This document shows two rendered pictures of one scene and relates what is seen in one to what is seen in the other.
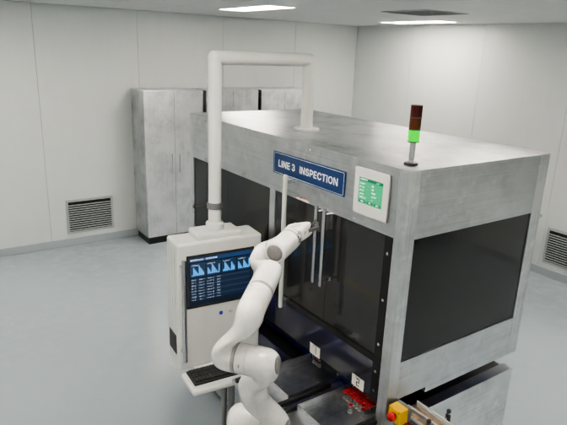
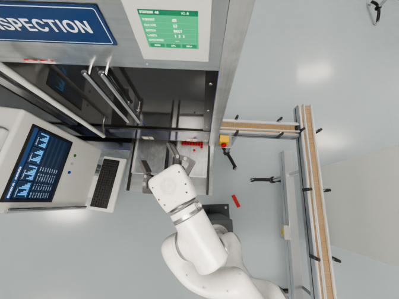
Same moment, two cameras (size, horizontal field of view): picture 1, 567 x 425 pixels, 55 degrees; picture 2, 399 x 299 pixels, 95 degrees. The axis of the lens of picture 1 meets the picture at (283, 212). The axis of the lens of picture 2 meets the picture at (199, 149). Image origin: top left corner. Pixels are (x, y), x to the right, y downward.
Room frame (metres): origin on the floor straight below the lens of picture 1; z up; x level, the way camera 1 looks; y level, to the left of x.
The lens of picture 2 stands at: (1.96, -0.07, 2.35)
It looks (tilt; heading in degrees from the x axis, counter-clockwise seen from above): 74 degrees down; 309
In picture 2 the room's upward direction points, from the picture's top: 1 degrees counter-clockwise
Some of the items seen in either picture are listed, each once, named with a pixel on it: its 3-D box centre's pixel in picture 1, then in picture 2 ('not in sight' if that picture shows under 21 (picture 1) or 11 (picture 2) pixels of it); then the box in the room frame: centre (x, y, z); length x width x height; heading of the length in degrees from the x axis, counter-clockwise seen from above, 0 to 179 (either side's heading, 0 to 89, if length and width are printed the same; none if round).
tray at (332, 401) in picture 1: (342, 410); (191, 155); (2.25, -0.32, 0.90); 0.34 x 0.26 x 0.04; 125
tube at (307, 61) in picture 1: (267, 93); not in sight; (3.05, 0.12, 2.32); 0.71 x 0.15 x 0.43; 125
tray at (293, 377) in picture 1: (299, 375); (150, 153); (2.52, -0.12, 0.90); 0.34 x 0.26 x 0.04; 125
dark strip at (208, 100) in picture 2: (380, 320); (207, 118); (2.21, -0.45, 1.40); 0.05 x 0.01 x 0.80; 35
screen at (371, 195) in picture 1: (370, 193); (171, 31); (2.30, -0.38, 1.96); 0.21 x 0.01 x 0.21; 35
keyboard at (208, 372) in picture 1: (224, 368); (104, 182); (2.68, 0.30, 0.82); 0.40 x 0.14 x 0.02; 120
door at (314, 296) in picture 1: (299, 253); (85, 102); (2.74, -0.09, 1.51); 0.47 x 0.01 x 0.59; 35
